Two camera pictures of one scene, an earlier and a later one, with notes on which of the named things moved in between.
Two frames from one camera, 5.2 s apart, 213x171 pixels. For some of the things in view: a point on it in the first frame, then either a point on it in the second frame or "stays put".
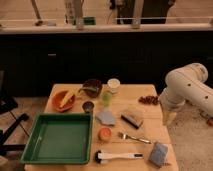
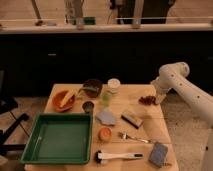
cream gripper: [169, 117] -> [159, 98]
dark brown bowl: [92, 87] stays put
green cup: [106, 98] stays put
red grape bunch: [149, 100] stays put
